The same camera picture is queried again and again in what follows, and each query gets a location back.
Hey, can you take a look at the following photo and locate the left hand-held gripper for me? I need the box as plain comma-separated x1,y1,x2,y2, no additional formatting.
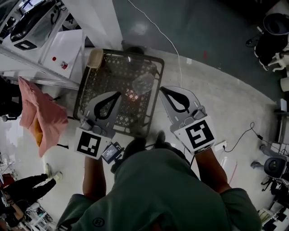
74,91,125,160

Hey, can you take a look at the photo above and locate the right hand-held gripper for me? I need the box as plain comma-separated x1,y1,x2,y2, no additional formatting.
158,85,215,156

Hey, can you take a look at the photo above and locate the clear plastic cup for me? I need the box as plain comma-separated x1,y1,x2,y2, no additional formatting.
132,74,156,96

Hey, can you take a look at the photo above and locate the person's right forearm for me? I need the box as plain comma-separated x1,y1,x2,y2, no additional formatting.
194,146,233,194

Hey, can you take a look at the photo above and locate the person's left forearm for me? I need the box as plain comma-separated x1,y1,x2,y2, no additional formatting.
82,155,107,200

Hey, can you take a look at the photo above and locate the beige plastic tub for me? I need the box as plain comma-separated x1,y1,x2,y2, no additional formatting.
87,48,104,69

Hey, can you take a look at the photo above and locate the person's black right shoe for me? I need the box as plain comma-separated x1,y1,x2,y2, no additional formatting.
155,130,167,148

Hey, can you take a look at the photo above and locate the person's black shoe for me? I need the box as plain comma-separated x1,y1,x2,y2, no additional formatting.
155,130,167,148
125,137,147,156

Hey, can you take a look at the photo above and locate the small black display device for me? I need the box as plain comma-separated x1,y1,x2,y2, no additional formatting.
101,141,126,165

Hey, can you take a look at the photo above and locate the person's black left shoe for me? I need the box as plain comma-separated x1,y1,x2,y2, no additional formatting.
125,137,147,156

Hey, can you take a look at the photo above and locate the black rattan glass table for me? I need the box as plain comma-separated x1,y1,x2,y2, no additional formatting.
73,48,165,139

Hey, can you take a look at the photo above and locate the white socket box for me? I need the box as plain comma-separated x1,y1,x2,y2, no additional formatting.
214,140,228,152

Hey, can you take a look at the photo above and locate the pink padded jacket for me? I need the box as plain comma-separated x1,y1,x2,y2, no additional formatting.
18,76,69,158

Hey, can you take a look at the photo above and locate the white cabinet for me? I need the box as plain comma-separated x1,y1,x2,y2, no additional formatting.
42,29,84,80

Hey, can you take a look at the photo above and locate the white metal shelf rack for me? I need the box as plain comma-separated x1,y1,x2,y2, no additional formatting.
0,0,88,91

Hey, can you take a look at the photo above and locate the person's green shirt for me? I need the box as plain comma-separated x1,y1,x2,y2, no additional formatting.
56,148,263,231

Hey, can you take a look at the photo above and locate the black office chair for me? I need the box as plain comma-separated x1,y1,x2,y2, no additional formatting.
0,76,23,123

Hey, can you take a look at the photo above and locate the cream round ottoman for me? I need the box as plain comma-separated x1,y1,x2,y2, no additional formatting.
280,76,289,92

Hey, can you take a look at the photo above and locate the small white stool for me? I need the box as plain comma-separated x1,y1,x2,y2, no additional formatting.
267,51,285,73

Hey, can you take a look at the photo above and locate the grey round appliance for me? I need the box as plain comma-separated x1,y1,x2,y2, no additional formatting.
264,157,288,179

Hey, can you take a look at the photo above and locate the long white cable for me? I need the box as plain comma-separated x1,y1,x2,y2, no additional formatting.
128,0,183,88

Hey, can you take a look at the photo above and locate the black power cable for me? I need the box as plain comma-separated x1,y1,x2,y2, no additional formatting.
222,121,265,154

